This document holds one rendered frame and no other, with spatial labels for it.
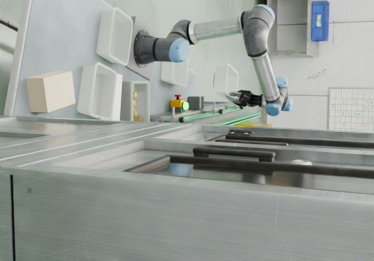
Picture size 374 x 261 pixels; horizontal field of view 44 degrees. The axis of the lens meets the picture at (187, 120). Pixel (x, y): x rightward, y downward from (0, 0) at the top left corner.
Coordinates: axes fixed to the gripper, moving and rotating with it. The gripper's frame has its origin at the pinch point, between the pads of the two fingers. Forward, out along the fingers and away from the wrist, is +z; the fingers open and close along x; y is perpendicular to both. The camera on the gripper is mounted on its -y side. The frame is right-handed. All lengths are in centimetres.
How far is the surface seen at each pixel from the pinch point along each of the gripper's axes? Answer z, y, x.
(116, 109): 27, 67, 23
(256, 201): -69, 189, 40
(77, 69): 35, 90, 12
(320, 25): 32, -461, -198
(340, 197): -78, 188, 38
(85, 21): 37, 88, -9
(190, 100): 33.3, -26.7, 1.9
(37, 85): 29, 117, 23
